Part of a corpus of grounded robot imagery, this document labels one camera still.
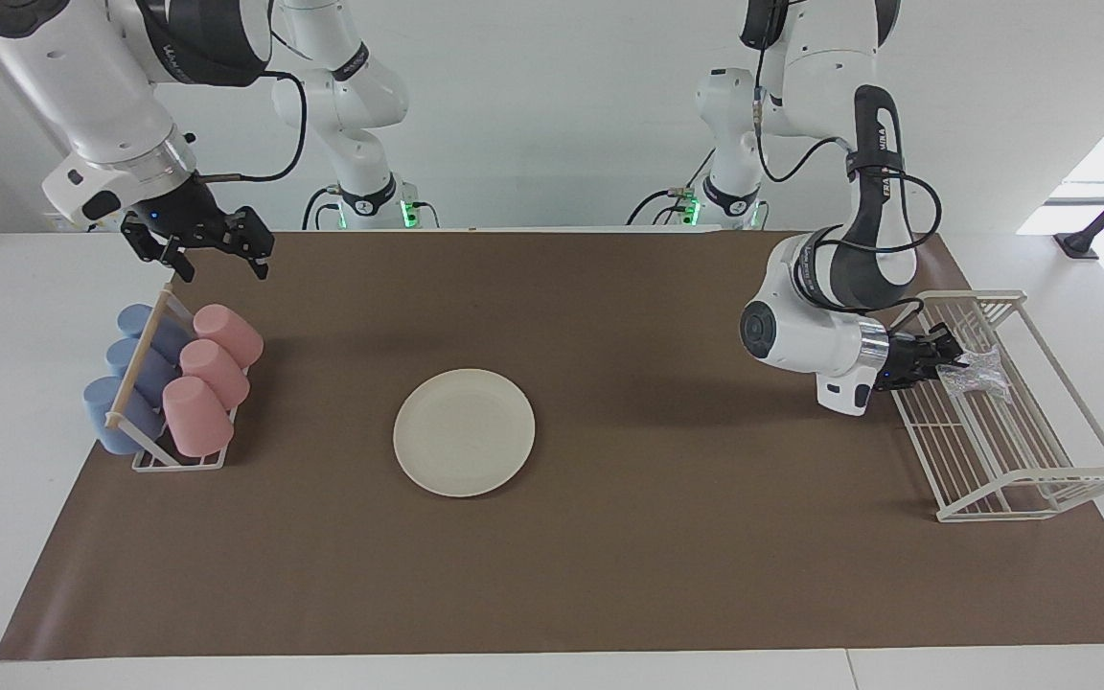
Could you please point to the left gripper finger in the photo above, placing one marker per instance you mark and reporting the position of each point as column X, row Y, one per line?
column 947, row 343
column 935, row 376

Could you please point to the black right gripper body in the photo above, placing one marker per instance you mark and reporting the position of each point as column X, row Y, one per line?
column 178, row 216

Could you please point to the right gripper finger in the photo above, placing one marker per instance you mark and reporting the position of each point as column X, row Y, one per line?
column 253, row 240
column 164, row 254

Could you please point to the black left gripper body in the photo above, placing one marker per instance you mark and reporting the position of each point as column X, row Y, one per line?
column 907, row 362

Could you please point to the silver mesh sponge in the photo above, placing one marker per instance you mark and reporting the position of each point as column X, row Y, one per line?
column 978, row 374

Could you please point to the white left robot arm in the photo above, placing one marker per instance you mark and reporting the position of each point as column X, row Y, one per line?
column 830, row 326

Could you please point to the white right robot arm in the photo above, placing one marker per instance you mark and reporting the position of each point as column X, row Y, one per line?
column 82, row 86

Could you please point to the cream round plate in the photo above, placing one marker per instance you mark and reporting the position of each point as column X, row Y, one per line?
column 464, row 433

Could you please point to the blue plastic cup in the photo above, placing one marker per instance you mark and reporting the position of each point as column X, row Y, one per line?
column 111, row 417
column 135, row 362
column 145, row 321

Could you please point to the pink plastic cup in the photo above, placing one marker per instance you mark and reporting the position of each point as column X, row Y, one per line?
column 195, row 417
column 217, row 369
column 226, row 331

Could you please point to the cup rack with wooden bar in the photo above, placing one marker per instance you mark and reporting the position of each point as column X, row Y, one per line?
column 145, row 350

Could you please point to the brown paper table mat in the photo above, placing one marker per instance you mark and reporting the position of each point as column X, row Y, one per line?
column 657, row 556

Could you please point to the white wall socket box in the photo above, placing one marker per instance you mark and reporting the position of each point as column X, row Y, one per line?
column 52, row 222

